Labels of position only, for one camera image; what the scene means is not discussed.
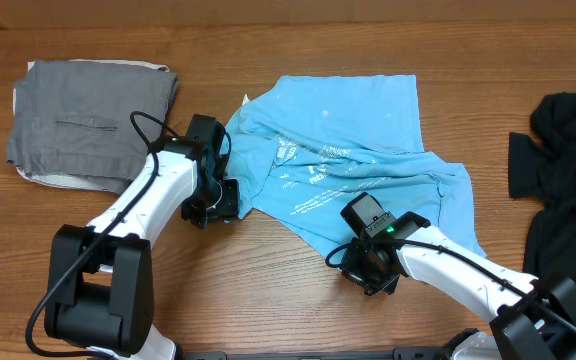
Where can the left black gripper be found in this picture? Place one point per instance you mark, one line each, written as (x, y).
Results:
(228, 209)

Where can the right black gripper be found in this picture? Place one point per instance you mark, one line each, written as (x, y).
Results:
(351, 273)

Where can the light blue printed t-shirt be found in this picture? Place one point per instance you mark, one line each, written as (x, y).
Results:
(310, 145)

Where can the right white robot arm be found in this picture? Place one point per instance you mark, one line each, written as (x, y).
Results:
(530, 318)

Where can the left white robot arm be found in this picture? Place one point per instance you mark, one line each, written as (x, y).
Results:
(100, 296)

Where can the folded grey shorts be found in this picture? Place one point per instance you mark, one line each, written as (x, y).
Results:
(83, 120)

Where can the black garment pile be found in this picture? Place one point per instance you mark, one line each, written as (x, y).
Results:
(543, 166)

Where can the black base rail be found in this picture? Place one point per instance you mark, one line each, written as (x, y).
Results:
(400, 353)

